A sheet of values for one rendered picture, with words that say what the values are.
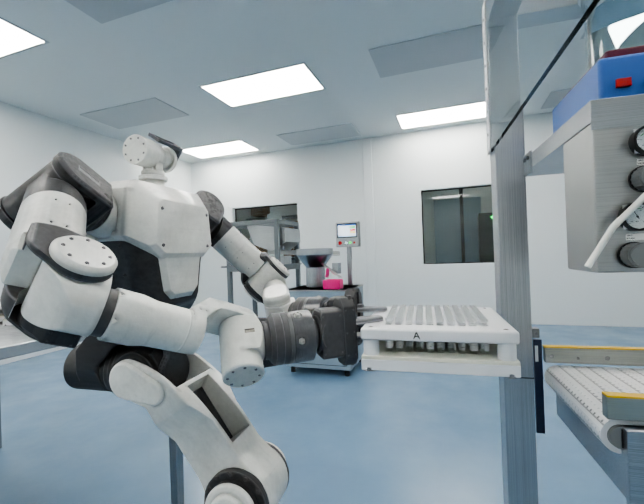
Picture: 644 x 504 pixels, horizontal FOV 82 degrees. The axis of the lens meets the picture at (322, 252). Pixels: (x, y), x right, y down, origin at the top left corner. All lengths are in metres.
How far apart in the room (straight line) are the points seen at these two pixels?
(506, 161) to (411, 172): 5.06
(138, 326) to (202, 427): 0.41
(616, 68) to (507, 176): 0.30
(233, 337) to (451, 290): 5.33
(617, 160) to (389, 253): 5.35
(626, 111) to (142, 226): 0.81
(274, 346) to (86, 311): 0.27
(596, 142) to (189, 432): 0.89
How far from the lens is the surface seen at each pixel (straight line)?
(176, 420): 0.92
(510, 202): 0.91
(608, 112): 0.64
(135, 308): 0.55
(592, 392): 0.80
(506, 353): 0.65
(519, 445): 1.00
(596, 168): 0.62
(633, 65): 0.72
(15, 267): 0.61
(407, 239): 5.85
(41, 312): 0.58
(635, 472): 0.73
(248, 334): 0.62
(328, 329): 0.65
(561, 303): 6.01
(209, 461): 0.93
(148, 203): 0.84
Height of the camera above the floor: 1.08
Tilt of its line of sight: level
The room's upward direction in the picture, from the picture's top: 2 degrees counter-clockwise
